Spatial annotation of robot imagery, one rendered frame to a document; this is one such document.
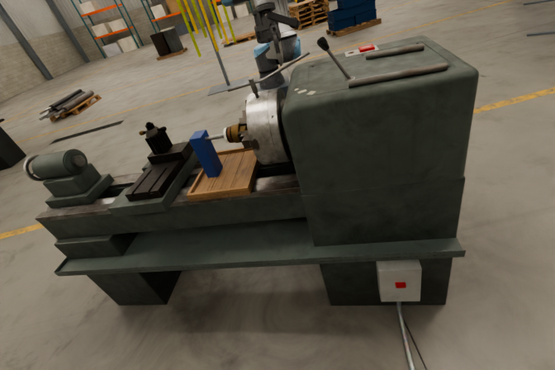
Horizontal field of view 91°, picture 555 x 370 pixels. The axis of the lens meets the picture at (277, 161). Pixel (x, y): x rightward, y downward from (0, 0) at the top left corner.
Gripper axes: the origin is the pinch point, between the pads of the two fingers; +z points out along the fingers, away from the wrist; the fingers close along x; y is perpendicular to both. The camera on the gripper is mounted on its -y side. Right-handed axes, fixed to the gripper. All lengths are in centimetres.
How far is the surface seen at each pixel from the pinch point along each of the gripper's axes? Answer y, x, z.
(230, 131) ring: 28.8, -0.1, 23.1
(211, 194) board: 41, 10, 48
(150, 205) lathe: 69, 15, 47
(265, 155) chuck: 12.2, 10.4, 33.1
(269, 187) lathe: 15, 6, 50
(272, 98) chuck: 5.3, 6.1, 12.2
